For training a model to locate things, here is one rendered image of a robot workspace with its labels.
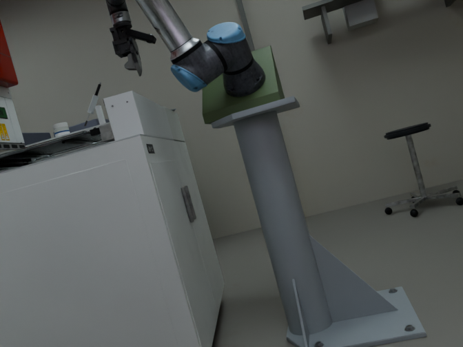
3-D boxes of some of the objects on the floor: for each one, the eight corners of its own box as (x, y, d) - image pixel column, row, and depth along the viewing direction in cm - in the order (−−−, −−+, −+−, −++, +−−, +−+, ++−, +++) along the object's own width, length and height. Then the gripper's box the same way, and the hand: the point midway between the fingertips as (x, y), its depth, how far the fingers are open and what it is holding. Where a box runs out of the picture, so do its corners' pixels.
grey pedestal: (402, 290, 186) (349, 88, 184) (426, 337, 143) (357, 74, 140) (278, 314, 197) (226, 124, 194) (265, 365, 154) (198, 121, 151)
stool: (459, 193, 340) (439, 118, 338) (466, 207, 291) (444, 119, 289) (387, 207, 359) (368, 136, 357) (383, 223, 310) (361, 140, 308)
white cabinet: (16, 448, 144) (-59, 190, 141) (110, 330, 240) (66, 175, 238) (219, 398, 141) (145, 133, 138) (231, 298, 237) (188, 141, 234)
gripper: (114, 32, 193) (127, 82, 194) (107, 25, 184) (121, 78, 185) (134, 25, 193) (147, 76, 193) (127, 19, 184) (142, 72, 184)
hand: (140, 72), depth 189 cm, fingers closed
